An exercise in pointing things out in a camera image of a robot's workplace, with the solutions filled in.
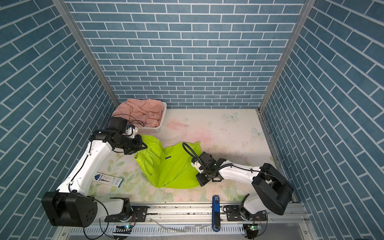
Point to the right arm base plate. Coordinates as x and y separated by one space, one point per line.
236 214

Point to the white plastic basket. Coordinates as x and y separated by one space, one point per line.
149 114

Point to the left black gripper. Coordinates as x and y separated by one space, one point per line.
139 145

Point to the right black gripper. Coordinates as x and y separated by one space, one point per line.
201 181

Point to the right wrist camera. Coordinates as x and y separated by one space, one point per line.
197 166

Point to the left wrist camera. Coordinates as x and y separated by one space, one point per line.
123 127

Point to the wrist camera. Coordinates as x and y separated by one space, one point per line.
123 127
197 166

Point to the neon green shorts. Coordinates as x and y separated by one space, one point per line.
168 167

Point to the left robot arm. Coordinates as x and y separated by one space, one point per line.
71 204

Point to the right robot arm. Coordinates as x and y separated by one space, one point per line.
272 191

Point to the white slotted cable duct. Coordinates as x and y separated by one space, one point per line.
174 230

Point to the aluminium front rail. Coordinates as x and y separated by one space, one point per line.
189 213

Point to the pink shorts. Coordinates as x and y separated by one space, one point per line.
124 111

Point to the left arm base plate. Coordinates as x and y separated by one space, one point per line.
135 214

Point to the blue handheld tool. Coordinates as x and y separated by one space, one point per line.
216 219

